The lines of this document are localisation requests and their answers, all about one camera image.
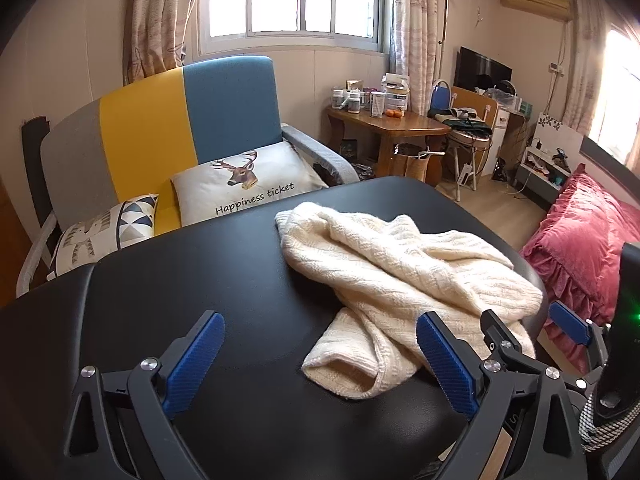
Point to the wooden back chair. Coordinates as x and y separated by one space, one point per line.
472 100

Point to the blue bag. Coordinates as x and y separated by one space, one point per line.
440 96

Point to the clear glass jar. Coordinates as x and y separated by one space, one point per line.
378 106

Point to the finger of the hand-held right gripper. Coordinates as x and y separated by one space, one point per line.
500 332
570 322

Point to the wooden table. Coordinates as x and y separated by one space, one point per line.
400 125

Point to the pile of clothes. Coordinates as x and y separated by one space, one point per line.
460 117

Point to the white cabinet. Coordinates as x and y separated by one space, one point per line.
502 125

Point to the grey yellow blue sofa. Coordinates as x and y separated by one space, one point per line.
145 135

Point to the small bright window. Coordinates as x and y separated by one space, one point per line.
620 95

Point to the wall air conditioner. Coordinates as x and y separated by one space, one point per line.
535 2

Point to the white low shelf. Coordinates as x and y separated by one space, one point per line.
555 132

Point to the white power strip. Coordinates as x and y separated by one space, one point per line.
465 174

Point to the geometric print cushion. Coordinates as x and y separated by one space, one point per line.
100 235

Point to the beige patterned curtain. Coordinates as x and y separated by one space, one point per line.
585 60
155 20
415 35

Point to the clear plastic box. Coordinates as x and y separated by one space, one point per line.
505 97

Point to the wooden wardrobe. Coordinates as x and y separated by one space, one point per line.
10 260

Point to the metal pole stand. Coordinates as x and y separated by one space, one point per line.
442 20

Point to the small carton box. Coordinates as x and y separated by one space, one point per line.
355 85

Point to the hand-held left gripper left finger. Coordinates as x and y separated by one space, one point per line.
195 365

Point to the pink ruffled bedding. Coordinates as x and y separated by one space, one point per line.
590 240

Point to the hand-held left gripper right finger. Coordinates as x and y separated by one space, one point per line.
450 365

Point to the cream knit sweater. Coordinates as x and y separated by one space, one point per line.
380 270

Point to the white medicine bottle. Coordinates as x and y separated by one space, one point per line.
338 100
354 104

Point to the deer print cushion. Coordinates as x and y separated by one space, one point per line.
260 195

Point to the black television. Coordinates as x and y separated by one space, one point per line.
475 67

